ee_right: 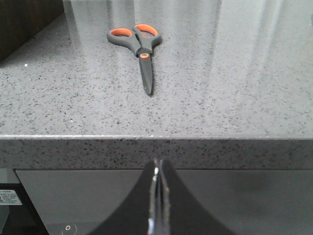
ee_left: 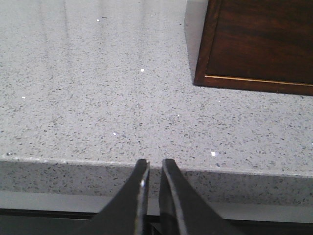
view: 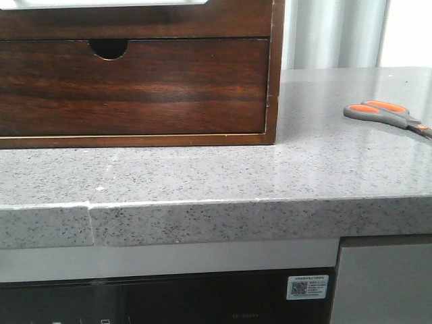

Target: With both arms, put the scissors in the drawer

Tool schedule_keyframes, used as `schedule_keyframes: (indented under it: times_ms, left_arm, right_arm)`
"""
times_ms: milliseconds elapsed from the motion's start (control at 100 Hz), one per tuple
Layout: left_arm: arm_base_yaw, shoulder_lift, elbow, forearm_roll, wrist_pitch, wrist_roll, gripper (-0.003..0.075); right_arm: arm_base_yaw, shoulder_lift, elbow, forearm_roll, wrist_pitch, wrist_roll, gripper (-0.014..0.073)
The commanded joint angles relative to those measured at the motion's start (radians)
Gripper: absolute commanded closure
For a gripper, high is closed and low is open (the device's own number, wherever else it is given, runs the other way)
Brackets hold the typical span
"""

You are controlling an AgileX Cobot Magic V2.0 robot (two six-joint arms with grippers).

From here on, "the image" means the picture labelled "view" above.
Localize wooden drawer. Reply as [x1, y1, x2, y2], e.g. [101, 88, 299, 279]
[1, 1, 273, 40]
[1, 38, 268, 136]

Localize white QR code sticker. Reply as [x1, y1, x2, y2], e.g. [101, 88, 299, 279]
[286, 275, 329, 300]

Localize black built-in oven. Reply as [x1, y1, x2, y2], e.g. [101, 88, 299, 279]
[1, 267, 335, 323]

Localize grey orange scissors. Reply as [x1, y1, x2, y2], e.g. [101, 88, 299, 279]
[343, 100, 431, 138]

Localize white curtain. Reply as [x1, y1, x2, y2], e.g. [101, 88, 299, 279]
[280, 0, 432, 71]

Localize dark wooden drawer cabinet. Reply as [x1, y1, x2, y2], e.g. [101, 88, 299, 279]
[1, 1, 284, 149]

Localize grey cabinet door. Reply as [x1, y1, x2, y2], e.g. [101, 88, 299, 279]
[331, 244, 431, 323]

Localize white tray in drawer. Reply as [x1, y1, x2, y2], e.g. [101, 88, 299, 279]
[1, 0, 207, 10]

